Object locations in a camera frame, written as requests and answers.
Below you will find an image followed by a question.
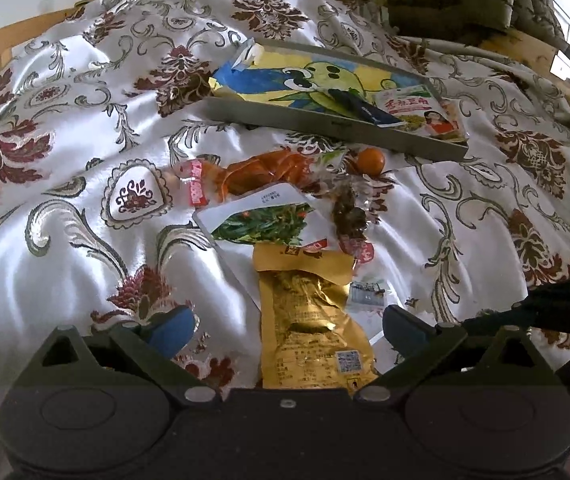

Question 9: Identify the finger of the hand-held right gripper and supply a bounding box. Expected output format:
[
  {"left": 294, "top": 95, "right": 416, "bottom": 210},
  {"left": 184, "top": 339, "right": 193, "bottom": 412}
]
[{"left": 461, "top": 274, "right": 570, "bottom": 342}]

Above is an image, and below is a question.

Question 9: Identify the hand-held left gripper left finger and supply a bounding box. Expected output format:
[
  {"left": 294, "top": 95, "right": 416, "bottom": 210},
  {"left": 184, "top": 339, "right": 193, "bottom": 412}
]
[{"left": 32, "top": 305, "right": 218, "bottom": 408}]

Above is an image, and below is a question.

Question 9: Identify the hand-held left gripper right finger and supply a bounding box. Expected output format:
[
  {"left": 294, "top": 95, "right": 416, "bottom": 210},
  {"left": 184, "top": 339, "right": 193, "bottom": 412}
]
[{"left": 355, "top": 304, "right": 540, "bottom": 406}]

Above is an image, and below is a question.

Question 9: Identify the gold foil snack packet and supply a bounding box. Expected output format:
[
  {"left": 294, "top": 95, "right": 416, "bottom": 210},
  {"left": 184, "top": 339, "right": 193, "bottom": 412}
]
[{"left": 251, "top": 240, "right": 382, "bottom": 392}]

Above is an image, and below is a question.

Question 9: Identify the clear packet of brown snacks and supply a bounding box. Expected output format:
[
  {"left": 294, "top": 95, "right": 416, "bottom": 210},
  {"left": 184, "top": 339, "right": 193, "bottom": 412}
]
[{"left": 315, "top": 170, "right": 397, "bottom": 267}]

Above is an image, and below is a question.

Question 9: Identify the white packet with green vegetables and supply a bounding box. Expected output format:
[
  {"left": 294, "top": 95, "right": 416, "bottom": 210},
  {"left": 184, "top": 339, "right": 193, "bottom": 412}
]
[{"left": 192, "top": 182, "right": 333, "bottom": 312}]

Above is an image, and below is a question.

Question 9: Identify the tangerine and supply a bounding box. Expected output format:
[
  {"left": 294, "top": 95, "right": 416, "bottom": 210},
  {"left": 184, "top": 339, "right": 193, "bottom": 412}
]
[{"left": 356, "top": 147, "right": 386, "bottom": 177}]

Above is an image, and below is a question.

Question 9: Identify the clear packet of orange snacks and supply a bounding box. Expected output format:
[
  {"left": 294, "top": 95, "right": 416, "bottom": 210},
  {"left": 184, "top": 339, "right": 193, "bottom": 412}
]
[{"left": 175, "top": 149, "right": 347, "bottom": 209}]

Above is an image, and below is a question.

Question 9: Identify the grey rectangular tray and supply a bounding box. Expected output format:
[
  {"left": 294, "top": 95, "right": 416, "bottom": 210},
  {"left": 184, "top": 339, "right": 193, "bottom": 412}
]
[{"left": 200, "top": 42, "right": 472, "bottom": 164}]

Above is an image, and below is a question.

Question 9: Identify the white packet with red print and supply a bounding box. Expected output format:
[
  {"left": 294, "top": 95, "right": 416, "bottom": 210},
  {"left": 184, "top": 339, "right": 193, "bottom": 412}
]
[{"left": 372, "top": 85, "right": 458, "bottom": 139}]

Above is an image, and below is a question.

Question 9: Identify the dark blue snack packet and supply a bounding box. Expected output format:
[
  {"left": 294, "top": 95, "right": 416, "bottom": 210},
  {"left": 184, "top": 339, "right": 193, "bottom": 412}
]
[{"left": 327, "top": 87, "right": 404, "bottom": 129}]

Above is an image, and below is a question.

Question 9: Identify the small white sachet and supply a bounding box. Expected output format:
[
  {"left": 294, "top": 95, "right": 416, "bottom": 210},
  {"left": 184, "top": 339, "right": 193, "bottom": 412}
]
[{"left": 349, "top": 280, "right": 392, "bottom": 309}]

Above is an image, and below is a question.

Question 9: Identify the floral satin blanket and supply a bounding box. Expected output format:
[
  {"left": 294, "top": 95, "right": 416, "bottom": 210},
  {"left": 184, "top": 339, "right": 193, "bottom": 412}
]
[{"left": 0, "top": 0, "right": 570, "bottom": 480}]

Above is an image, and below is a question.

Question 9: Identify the light wooden board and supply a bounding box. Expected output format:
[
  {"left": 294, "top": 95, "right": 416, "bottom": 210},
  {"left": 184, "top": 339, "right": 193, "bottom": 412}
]
[{"left": 475, "top": 27, "right": 570, "bottom": 117}]

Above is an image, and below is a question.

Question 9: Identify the green cartoon painting sheet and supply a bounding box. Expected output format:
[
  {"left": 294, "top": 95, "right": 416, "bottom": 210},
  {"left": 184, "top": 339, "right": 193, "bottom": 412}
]
[{"left": 209, "top": 44, "right": 432, "bottom": 117}]

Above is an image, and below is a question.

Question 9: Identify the olive green puffer jacket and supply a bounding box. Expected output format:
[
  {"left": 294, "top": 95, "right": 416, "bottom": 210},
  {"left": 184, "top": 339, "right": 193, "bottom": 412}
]
[{"left": 382, "top": 0, "right": 570, "bottom": 70}]

